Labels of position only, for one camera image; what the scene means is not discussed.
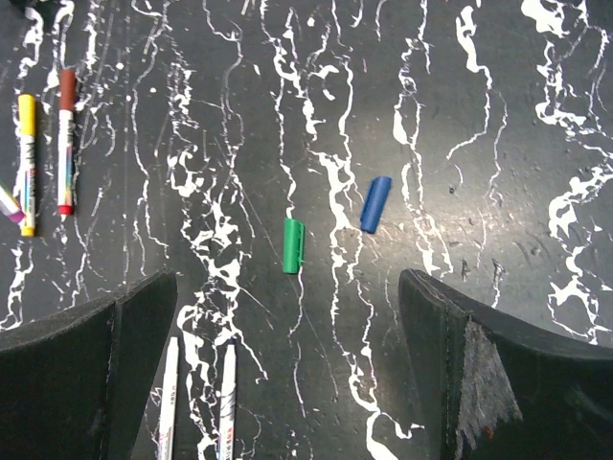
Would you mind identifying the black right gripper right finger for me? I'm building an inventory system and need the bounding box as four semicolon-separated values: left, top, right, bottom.
398;269;612;459

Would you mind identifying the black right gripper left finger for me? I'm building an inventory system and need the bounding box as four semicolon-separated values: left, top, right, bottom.
1;269;177;459

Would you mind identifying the white pen green tip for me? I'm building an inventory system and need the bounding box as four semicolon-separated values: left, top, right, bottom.
157;336;179;460

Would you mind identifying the white pen purple tip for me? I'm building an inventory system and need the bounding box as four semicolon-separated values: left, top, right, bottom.
0;184;25;224

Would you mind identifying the white pen yellow tip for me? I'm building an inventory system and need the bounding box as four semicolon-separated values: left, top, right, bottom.
20;134;35;238

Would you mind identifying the green pen cap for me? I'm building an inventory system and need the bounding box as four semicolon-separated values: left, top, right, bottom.
283;218;305;274

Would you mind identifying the white pen red tip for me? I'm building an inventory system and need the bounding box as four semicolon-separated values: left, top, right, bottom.
57;109;73;216

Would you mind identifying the yellow pen cap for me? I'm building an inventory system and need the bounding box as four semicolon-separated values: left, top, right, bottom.
17;94;36;137

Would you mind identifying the brown pen cap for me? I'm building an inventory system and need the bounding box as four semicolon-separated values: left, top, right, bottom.
59;68;77;111

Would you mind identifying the white pen blue tip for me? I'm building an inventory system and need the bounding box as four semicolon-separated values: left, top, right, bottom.
217;342;237;460

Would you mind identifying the blue pen cap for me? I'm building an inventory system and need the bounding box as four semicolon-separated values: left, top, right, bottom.
360;176;392;234

